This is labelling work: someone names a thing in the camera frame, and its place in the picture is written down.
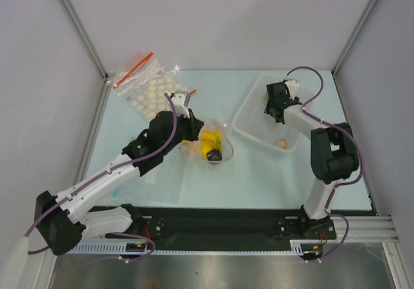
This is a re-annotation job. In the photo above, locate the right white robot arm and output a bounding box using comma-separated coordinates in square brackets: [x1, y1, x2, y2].
[265, 80, 360, 238]

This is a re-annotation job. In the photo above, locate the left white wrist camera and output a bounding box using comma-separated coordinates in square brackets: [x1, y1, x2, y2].
[169, 91, 191, 118]

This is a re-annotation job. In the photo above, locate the white perforated plastic basket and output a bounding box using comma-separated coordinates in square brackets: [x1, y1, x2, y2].
[232, 73, 310, 155]

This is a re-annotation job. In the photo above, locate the white slotted cable duct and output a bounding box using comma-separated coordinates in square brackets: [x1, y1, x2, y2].
[67, 240, 320, 256]

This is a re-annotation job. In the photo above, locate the pink dotted zip bag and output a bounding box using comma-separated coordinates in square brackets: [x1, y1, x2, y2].
[180, 117, 235, 165]

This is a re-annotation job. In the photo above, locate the blue zipper clear bag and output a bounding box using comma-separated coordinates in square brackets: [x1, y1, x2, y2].
[111, 147, 187, 206]

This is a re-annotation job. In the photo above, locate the red zipper clear bag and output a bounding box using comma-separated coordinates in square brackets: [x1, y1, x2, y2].
[105, 52, 162, 92]

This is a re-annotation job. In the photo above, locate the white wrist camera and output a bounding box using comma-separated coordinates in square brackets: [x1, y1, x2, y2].
[284, 79, 301, 100]
[169, 91, 191, 118]

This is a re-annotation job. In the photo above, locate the beige garlic bulb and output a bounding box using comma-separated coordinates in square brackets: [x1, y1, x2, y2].
[275, 139, 288, 149]

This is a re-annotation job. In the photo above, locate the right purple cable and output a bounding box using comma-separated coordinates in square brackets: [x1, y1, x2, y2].
[286, 65, 366, 215]

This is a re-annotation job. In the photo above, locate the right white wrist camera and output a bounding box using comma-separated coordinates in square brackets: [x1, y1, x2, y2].
[284, 79, 301, 100]

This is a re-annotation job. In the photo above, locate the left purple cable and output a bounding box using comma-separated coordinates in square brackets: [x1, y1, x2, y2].
[24, 91, 179, 255]

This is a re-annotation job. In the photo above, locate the aluminium frame post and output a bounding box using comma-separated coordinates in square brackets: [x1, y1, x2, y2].
[331, 0, 381, 78]
[58, 0, 108, 81]

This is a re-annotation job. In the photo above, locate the right aluminium frame post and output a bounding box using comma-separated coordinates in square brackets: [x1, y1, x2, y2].
[331, 0, 381, 78]

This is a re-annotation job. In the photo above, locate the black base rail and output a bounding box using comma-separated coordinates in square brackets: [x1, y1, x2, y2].
[105, 206, 339, 252]

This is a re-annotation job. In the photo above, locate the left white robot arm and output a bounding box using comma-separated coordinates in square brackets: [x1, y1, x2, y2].
[34, 111, 204, 256]

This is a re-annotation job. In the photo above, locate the cream dotted zip bag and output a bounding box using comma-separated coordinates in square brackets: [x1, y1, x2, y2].
[117, 65, 197, 120]

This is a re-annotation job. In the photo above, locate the purple cable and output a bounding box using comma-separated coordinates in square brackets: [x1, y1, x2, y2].
[24, 91, 179, 255]
[286, 65, 366, 215]

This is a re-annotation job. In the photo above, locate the yellow banana bunch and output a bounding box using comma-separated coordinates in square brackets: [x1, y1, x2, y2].
[182, 131, 223, 162]

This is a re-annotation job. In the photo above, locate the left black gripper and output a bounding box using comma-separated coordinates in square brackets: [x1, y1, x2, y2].
[160, 108, 204, 155]

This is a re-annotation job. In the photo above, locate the dark purple fruit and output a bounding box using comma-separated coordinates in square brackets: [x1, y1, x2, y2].
[206, 149, 223, 162]

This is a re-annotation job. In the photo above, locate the left aluminium frame post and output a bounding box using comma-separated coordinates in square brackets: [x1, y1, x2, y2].
[58, 0, 108, 81]

